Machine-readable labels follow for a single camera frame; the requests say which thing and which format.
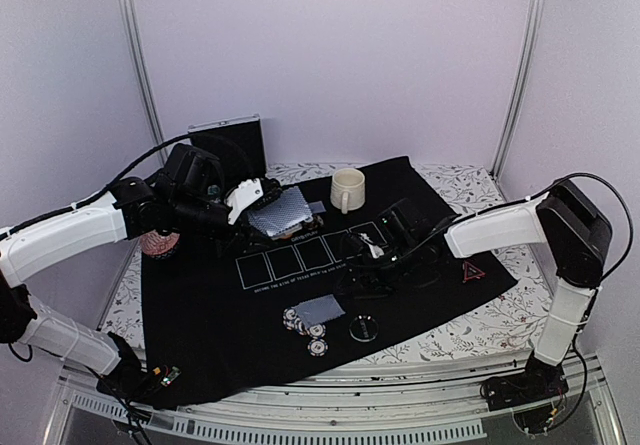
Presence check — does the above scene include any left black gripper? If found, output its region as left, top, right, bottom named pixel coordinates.
left=171, top=190, right=278, bottom=259

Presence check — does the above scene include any left aluminium frame post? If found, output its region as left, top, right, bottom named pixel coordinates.
left=118, top=0, right=165, bottom=145

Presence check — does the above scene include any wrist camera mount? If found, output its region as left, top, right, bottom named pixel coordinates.
left=225, top=179, right=264, bottom=225
left=357, top=233, right=385, bottom=260

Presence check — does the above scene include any red brown chip stack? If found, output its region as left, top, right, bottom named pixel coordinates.
left=303, top=215, right=324, bottom=230

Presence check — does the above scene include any front aluminium rail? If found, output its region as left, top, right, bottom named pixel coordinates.
left=44, top=352, right=626, bottom=444

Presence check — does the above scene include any aluminium poker chip case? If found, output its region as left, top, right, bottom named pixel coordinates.
left=188, top=114, right=267, bottom=185

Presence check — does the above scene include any small green circuit board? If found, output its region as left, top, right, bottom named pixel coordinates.
left=151, top=365, right=181, bottom=387

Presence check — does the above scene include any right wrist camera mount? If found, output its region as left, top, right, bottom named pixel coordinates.
left=357, top=233, right=385, bottom=260

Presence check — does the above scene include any poker chip stack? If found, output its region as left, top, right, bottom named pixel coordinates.
left=283, top=308, right=307, bottom=335

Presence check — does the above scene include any dealt card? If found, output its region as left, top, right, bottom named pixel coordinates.
left=294, top=300, right=325, bottom=327
left=308, top=201, right=326, bottom=214

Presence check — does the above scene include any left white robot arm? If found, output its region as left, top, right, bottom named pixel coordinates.
left=1, top=137, right=264, bottom=399

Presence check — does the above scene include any clear black dealer button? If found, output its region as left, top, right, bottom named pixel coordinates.
left=349, top=315, right=379, bottom=343

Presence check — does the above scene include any red triangle black token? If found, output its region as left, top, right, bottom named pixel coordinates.
left=462, top=260, right=486, bottom=283

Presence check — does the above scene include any blue patterned card deck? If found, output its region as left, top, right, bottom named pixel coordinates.
left=247, top=186, right=312, bottom=239

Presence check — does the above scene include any right aluminium frame post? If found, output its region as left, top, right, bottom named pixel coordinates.
left=490, top=0, right=545, bottom=182

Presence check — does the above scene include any black poker table mat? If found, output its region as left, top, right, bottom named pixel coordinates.
left=142, top=157, right=515, bottom=408

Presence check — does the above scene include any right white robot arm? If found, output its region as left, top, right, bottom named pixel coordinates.
left=339, top=172, right=631, bottom=410

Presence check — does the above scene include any blue white chip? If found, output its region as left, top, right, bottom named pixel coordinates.
left=307, top=338, right=328, bottom=357
left=306, top=324, right=326, bottom=339

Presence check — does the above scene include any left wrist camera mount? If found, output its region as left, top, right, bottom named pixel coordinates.
left=225, top=179, right=264, bottom=225

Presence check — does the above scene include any cream ceramic mug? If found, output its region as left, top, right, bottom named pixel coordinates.
left=330, top=168, right=366, bottom=215

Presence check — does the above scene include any aluminium frame post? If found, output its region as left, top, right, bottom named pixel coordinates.
left=118, top=0, right=165, bottom=145
left=490, top=0, right=545, bottom=182

